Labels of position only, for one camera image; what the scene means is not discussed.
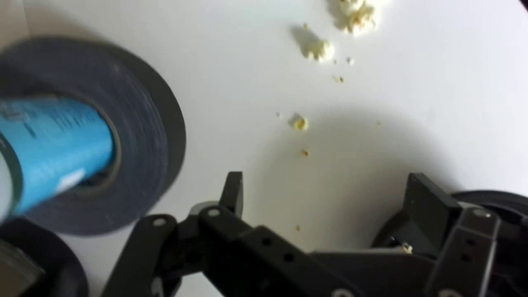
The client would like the white popcorn piece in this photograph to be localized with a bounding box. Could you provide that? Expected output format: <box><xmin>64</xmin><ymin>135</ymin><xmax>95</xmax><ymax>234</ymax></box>
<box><xmin>305</xmin><ymin>39</ymin><xmax>335</xmax><ymax>62</ymax></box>

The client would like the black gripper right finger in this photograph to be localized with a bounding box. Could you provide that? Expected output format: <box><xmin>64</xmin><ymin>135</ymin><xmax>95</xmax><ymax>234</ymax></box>
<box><xmin>315</xmin><ymin>173</ymin><xmax>500</xmax><ymax>297</ymax></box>

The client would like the blue label bottle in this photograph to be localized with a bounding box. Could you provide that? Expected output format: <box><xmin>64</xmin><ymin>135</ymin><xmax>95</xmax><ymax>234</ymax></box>
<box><xmin>0</xmin><ymin>97</ymin><xmax>114</xmax><ymax>220</ymax></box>

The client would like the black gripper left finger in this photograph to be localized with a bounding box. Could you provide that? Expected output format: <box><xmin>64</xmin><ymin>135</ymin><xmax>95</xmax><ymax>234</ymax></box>
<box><xmin>102</xmin><ymin>171</ymin><xmax>330</xmax><ymax>297</ymax></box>

